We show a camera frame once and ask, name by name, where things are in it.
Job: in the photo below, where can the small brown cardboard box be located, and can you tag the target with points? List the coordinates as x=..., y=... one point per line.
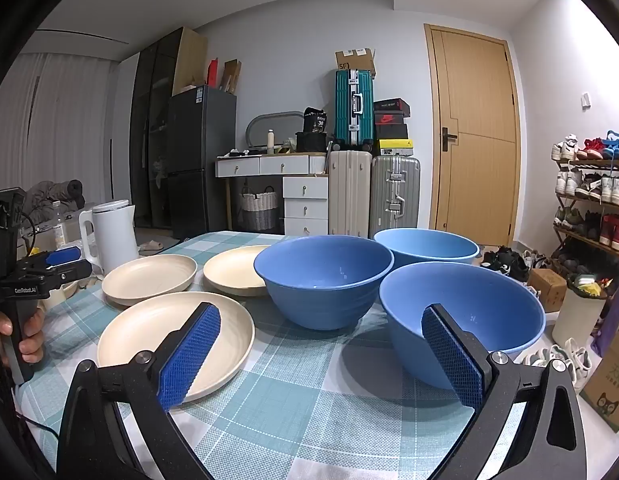
x=547, y=287

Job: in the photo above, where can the clear plastic bottle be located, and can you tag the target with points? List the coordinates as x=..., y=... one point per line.
x=58, y=225

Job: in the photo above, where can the white curtain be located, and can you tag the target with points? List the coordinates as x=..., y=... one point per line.
x=74, y=125

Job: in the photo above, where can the dark refrigerator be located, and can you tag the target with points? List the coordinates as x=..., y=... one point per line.
x=199, y=160

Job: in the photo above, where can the black paper bag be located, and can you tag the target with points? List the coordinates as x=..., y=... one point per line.
x=315, y=120

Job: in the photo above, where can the black shoe box red stripe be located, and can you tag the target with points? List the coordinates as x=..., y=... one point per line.
x=392, y=105

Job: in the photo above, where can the black storage box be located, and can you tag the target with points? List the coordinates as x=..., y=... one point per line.
x=310, y=142

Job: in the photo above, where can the silver suitcase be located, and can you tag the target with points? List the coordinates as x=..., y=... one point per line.
x=384, y=195

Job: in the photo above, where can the beige plate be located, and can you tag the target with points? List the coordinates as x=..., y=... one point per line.
x=229, y=270
x=149, y=275
x=139, y=330

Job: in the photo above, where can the purple rolled mat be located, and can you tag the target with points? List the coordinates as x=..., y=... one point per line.
x=607, y=330

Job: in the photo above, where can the beige suitcase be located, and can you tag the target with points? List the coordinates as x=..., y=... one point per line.
x=349, y=195

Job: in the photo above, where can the wooden shoe rack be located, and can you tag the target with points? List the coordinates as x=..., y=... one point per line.
x=597, y=164

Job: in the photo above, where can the yellow shoe box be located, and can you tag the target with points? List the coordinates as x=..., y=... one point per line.
x=395, y=147

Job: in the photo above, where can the printed cardboard box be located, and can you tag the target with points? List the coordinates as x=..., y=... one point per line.
x=609, y=385

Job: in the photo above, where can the light blue bowl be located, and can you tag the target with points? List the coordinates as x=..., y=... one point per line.
x=429, y=245

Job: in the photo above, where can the teal suitcase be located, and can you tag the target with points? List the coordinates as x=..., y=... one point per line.
x=347, y=110

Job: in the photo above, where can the white trash bin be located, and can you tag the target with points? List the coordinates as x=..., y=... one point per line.
x=574, y=320

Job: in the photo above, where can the woven laundry basket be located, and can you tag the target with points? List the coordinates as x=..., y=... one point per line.
x=259, y=210

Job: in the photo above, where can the white bottle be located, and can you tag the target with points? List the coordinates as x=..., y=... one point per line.
x=271, y=142

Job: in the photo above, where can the white dressing table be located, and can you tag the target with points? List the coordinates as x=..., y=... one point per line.
x=289, y=165

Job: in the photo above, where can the tall dark cabinet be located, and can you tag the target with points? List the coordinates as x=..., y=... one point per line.
x=149, y=110

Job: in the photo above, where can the tall brown cardboard box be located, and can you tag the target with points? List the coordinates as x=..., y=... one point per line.
x=231, y=77

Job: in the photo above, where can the person's left hand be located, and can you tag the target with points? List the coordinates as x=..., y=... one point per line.
x=32, y=342

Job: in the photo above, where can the pile of shoes on floor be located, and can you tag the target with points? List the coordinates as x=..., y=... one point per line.
x=504, y=262

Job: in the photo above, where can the beige slipper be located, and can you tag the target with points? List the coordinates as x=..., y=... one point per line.
x=152, y=246

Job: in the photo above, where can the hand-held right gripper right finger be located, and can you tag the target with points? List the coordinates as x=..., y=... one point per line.
x=449, y=355

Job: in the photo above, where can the oval grey-framed mirror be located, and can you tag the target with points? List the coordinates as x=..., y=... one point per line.
x=274, y=122

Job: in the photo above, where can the wooden door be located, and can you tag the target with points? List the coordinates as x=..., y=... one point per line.
x=474, y=85

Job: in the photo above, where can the dark clothing bundle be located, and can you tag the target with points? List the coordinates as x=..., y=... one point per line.
x=59, y=192

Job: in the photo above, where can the shoe rack with shoes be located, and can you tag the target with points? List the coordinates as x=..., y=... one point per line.
x=614, y=147

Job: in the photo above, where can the white electric kettle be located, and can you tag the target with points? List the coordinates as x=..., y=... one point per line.
x=112, y=235

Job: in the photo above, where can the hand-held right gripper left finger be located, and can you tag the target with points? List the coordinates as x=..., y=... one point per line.
x=189, y=355

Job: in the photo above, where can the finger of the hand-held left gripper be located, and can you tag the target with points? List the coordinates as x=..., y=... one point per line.
x=64, y=256
x=69, y=272

